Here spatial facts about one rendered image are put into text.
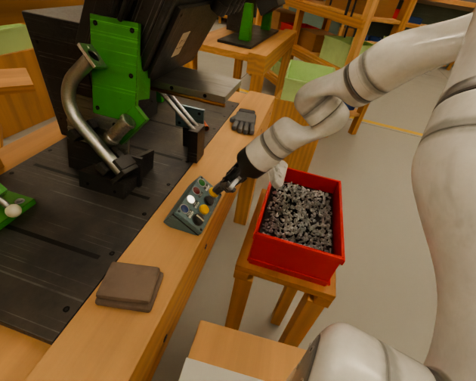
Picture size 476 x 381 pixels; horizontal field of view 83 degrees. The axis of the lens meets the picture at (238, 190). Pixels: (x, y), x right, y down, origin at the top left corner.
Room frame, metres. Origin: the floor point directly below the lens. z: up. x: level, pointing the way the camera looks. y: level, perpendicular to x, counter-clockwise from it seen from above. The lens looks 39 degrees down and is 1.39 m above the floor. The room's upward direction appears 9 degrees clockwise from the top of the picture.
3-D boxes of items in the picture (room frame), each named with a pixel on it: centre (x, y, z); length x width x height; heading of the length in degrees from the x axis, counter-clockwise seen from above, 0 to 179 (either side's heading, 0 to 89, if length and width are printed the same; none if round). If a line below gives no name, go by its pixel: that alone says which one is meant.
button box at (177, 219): (0.49, 0.10, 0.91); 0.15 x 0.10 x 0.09; 170
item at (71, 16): (0.85, 0.48, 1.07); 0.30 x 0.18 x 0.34; 170
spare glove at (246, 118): (1.02, 0.03, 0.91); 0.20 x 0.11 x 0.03; 0
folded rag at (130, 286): (0.25, 0.17, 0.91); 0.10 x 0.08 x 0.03; 91
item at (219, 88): (0.79, 0.25, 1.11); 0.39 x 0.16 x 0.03; 80
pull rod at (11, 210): (0.36, 0.46, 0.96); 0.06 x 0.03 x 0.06; 80
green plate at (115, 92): (0.64, 0.31, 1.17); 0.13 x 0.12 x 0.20; 170
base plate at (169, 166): (0.72, 0.36, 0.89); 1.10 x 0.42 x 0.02; 170
